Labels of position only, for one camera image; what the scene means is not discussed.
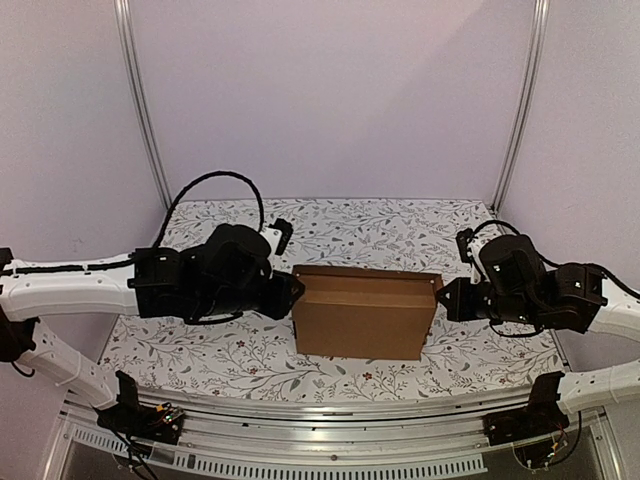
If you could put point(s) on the right aluminium frame post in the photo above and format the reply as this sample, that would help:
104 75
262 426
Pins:
532 64

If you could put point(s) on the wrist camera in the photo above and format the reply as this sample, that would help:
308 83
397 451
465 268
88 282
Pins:
234 255
513 267

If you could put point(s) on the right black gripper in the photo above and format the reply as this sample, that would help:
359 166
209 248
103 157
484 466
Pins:
460 298

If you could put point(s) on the left aluminium frame post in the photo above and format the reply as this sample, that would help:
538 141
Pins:
124 22

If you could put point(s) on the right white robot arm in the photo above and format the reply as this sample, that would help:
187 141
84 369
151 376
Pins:
582 298

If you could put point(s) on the aluminium frame post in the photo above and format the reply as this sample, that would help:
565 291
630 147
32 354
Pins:
532 64
124 22

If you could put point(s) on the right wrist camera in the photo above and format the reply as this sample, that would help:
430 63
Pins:
513 267

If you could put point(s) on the brown cardboard box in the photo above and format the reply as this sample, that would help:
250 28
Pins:
364 313

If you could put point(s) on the front aluminium rail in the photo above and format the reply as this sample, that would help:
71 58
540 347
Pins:
439 438

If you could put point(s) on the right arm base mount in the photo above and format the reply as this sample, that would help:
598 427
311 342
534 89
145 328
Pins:
541 415

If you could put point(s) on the floral patterned table mat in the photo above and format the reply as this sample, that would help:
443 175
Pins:
254 358

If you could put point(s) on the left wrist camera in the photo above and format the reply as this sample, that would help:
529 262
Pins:
234 255

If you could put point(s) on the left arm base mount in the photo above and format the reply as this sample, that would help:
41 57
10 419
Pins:
128 416

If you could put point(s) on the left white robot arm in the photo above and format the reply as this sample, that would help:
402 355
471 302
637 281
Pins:
194 286

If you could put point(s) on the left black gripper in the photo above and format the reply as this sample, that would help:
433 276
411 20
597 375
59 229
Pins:
281 304

